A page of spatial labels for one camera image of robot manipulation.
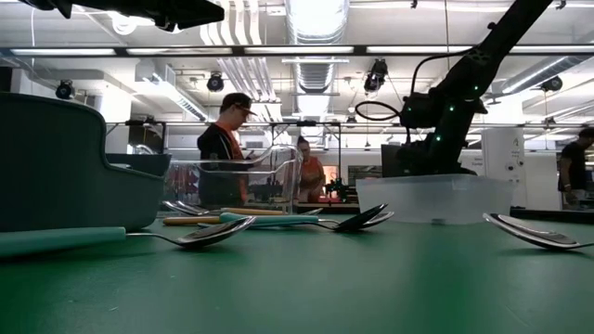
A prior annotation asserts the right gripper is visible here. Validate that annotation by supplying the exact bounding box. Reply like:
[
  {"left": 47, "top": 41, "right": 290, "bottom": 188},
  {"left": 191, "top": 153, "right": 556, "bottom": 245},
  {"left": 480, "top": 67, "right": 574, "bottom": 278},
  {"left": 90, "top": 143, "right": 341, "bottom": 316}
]
[{"left": 403, "top": 132, "right": 478, "bottom": 177}]

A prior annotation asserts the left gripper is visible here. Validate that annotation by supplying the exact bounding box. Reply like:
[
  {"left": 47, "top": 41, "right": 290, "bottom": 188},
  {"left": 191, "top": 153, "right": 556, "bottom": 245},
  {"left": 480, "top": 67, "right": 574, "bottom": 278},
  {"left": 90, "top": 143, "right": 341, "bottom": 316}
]
[{"left": 73, "top": 0, "right": 226, "bottom": 32}]

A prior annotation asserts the teal-handled steel spoon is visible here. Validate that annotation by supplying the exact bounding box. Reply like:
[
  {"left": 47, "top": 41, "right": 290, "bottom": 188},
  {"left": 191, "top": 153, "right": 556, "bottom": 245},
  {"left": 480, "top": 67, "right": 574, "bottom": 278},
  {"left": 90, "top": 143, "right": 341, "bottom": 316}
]
[
  {"left": 218, "top": 211, "right": 396, "bottom": 229},
  {"left": 0, "top": 215, "right": 258, "bottom": 259}
]

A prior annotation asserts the frosted translucent plastic bin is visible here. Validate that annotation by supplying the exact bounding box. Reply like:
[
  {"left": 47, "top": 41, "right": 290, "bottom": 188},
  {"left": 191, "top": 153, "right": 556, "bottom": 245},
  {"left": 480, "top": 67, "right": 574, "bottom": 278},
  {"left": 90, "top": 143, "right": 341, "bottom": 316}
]
[{"left": 355, "top": 173, "right": 518, "bottom": 226}]

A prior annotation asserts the black monitor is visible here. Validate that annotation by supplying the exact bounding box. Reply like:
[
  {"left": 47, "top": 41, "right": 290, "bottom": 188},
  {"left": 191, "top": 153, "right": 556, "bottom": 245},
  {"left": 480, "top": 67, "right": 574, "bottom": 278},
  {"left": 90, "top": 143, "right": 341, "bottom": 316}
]
[{"left": 381, "top": 143, "right": 407, "bottom": 178}]

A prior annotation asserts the white pillar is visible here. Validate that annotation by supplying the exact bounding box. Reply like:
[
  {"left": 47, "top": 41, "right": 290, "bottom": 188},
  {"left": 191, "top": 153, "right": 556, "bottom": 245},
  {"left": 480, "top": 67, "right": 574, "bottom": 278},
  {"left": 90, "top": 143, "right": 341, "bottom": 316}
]
[{"left": 481, "top": 127, "right": 528, "bottom": 183}]

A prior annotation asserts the black ceiling spotlight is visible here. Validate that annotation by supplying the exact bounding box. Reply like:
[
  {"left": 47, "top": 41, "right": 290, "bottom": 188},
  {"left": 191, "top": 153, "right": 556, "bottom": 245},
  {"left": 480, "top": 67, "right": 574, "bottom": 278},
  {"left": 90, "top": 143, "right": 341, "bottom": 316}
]
[
  {"left": 55, "top": 79, "right": 75, "bottom": 100},
  {"left": 540, "top": 75, "right": 564, "bottom": 93},
  {"left": 206, "top": 71, "right": 226, "bottom": 93},
  {"left": 364, "top": 58, "right": 389, "bottom": 94}
]

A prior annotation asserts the person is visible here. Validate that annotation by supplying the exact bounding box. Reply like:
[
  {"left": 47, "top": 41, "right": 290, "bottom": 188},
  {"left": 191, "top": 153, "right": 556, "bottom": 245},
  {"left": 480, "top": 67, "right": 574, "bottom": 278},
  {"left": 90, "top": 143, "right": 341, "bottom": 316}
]
[
  {"left": 296, "top": 135, "right": 328, "bottom": 204},
  {"left": 197, "top": 91, "right": 259, "bottom": 208},
  {"left": 558, "top": 127, "right": 594, "bottom": 210}
]

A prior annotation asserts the clear plastic bin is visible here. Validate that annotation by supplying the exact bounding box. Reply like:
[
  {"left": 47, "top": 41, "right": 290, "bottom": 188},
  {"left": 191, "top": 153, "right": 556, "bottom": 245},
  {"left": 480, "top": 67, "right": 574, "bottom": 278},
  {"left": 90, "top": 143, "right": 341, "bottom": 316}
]
[{"left": 160, "top": 142, "right": 307, "bottom": 217}]

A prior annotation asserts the green table mat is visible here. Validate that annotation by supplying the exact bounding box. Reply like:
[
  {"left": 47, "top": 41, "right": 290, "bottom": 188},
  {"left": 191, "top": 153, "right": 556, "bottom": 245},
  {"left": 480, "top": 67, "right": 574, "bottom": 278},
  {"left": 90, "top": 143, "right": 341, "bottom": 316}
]
[{"left": 0, "top": 211, "right": 594, "bottom": 334}]

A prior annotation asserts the grey-blue plastic bin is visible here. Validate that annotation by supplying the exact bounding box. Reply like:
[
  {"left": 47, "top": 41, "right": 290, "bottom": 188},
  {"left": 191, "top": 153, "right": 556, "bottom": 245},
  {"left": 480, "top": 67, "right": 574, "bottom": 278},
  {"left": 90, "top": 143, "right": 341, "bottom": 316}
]
[{"left": 0, "top": 91, "right": 172, "bottom": 233}]

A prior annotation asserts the black background frame rail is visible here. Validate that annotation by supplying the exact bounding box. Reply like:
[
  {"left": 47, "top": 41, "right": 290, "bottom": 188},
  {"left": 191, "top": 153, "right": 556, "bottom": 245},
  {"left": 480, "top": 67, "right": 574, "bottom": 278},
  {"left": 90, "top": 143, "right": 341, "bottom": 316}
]
[{"left": 106, "top": 120, "right": 594, "bottom": 130}]

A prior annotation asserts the black overhead frame bar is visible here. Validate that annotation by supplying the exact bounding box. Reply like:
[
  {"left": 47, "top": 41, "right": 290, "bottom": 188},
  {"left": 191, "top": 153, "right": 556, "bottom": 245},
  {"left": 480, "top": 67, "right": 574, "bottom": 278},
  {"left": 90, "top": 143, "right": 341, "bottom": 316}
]
[{"left": 0, "top": 45, "right": 594, "bottom": 58}]

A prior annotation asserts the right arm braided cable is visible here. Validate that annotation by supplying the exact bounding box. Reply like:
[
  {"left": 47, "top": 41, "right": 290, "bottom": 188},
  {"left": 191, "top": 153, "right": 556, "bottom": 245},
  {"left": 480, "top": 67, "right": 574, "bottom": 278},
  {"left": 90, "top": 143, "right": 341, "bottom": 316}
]
[{"left": 355, "top": 53, "right": 474, "bottom": 145}]

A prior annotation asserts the blue-handled dark spoon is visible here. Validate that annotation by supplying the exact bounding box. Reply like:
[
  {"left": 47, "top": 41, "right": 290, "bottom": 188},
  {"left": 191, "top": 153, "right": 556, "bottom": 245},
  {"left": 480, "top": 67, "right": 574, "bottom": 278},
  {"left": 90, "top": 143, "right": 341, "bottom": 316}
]
[{"left": 197, "top": 202, "right": 390, "bottom": 234}]

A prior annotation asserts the black aluminium table frame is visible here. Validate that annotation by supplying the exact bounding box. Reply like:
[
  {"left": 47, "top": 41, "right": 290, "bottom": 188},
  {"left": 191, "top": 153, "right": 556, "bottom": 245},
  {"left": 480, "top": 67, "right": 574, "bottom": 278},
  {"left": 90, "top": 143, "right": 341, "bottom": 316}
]
[{"left": 157, "top": 202, "right": 594, "bottom": 225}]

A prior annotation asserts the silver ceiling duct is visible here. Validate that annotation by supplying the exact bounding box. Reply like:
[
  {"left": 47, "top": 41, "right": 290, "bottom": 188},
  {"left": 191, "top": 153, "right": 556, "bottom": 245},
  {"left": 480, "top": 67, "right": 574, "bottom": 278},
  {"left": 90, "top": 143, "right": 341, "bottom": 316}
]
[
  {"left": 287, "top": 0, "right": 350, "bottom": 94},
  {"left": 500, "top": 55, "right": 594, "bottom": 96}
]

